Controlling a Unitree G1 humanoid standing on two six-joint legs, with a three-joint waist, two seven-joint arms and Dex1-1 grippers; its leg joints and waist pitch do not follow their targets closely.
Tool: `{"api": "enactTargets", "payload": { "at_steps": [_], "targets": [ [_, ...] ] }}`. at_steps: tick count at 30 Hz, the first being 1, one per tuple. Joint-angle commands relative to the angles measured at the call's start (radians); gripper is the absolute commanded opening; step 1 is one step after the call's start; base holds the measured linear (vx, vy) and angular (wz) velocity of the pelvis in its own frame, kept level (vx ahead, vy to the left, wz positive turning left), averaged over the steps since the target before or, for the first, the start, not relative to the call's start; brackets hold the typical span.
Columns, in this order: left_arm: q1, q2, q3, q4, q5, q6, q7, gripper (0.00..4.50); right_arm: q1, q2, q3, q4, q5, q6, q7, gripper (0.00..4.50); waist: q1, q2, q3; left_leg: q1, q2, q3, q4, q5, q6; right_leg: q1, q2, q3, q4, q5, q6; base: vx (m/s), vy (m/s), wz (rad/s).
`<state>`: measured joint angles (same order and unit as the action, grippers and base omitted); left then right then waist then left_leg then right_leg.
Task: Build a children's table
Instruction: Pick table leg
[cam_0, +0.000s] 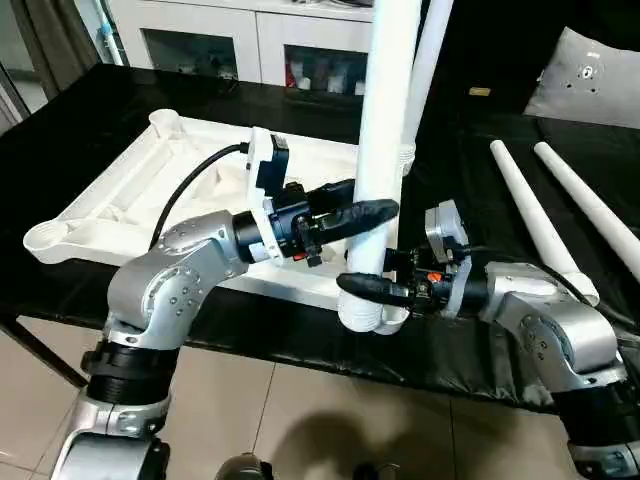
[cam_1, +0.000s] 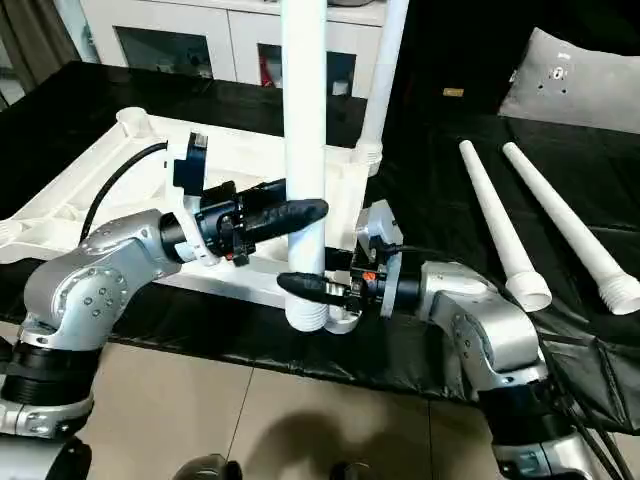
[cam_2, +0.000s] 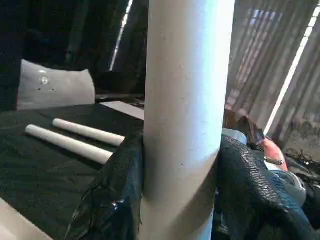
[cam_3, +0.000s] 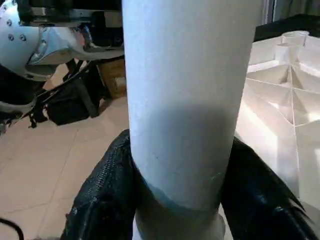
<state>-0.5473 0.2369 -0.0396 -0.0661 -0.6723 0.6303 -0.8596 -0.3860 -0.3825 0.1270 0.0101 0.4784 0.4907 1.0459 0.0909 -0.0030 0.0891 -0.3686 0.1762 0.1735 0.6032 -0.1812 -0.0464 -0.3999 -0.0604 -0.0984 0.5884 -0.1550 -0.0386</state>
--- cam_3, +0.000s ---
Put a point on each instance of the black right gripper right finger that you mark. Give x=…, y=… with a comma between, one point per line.
x=265, y=200

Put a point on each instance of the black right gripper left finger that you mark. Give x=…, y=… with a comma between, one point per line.
x=105, y=200

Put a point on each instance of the white plastic table top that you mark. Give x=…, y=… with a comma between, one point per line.
x=285, y=100

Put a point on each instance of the white plastic table leg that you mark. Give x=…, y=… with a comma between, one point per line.
x=185, y=100

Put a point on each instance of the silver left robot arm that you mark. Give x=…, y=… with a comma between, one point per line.
x=30, y=45

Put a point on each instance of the black bag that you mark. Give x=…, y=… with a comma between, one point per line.
x=67, y=102

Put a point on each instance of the brown cardboard box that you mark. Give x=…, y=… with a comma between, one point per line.
x=114, y=75

